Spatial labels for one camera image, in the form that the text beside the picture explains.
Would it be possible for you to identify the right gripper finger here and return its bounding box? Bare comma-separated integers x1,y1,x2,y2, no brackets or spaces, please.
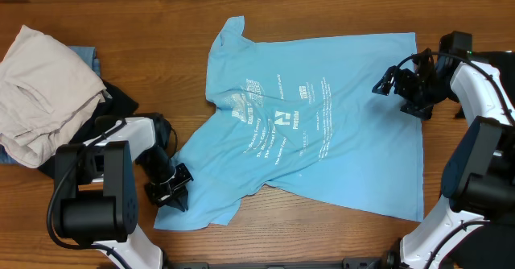
372,65,397,96
401,101,433,120

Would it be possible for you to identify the black t-shirt right pile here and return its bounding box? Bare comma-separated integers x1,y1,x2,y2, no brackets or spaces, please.
451,52,514,269

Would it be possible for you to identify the light blue printed t-shirt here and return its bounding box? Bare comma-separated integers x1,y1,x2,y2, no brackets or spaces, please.
154,16,424,231

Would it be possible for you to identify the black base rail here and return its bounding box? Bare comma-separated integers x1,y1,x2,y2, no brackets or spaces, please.
165,257,389,269

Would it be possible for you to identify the beige folded garment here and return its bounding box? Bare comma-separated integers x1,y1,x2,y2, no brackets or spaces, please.
1,26,109,168

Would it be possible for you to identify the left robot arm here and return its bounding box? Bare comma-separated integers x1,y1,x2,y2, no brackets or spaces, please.
46,113,193,268

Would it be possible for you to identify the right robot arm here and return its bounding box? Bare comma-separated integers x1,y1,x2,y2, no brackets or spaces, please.
342,31,514,268

